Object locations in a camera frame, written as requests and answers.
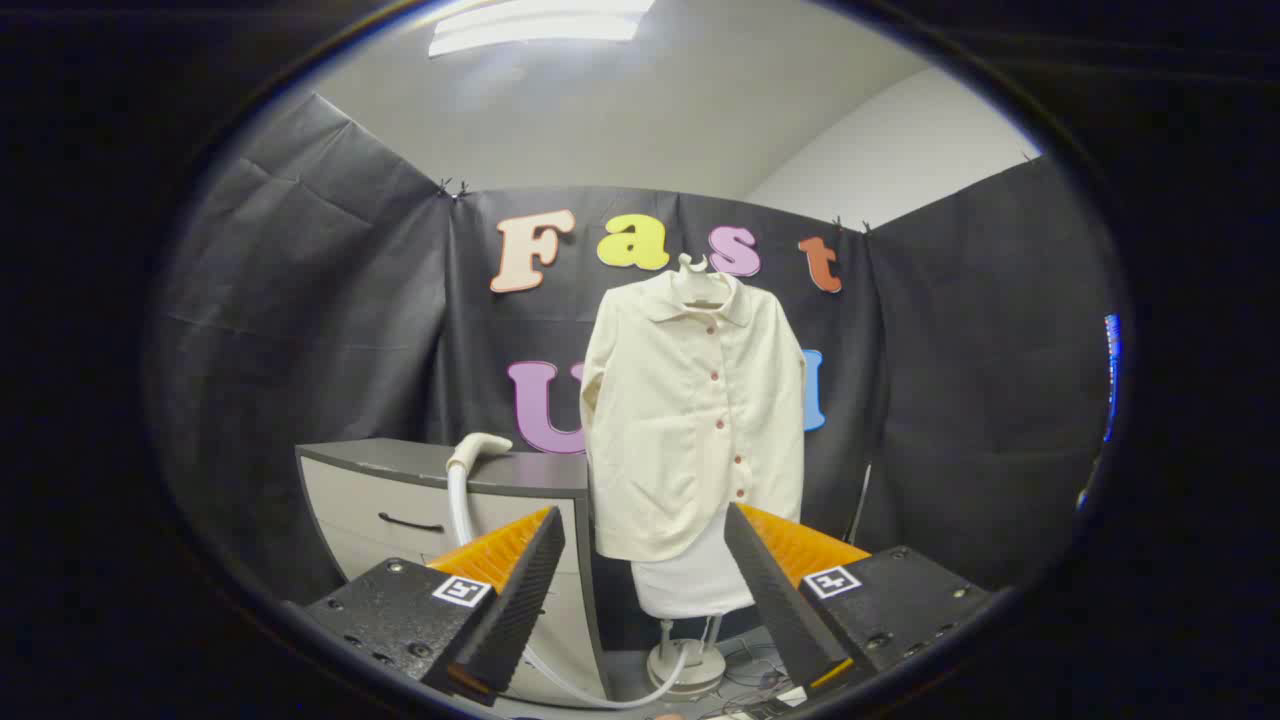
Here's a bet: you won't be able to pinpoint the glowing screen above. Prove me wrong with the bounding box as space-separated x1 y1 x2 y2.
1103 314 1123 443

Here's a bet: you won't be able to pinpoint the grey drawer cabinet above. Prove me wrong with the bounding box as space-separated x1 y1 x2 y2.
296 437 611 701

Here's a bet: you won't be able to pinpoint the ceiling light panel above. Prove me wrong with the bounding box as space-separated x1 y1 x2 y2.
428 0 656 58

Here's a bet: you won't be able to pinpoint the white plastic hanger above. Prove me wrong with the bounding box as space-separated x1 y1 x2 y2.
672 253 736 306

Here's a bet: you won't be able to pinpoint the dark floor cables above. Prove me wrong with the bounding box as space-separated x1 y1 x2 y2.
718 640 811 716

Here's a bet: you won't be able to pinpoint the white round stand base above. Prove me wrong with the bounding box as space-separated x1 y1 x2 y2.
647 615 728 698

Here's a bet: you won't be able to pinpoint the thin grey pole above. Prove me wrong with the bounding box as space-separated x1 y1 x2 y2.
848 462 873 546

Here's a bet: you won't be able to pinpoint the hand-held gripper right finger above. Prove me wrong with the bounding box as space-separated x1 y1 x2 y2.
724 502 996 701

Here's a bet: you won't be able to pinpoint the cream button shirt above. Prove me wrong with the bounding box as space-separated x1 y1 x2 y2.
579 270 807 563

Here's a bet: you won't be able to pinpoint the black backdrop cloth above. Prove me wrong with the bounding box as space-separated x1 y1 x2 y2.
150 92 1116 651

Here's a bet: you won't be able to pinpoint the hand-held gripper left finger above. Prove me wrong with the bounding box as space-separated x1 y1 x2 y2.
300 505 567 708

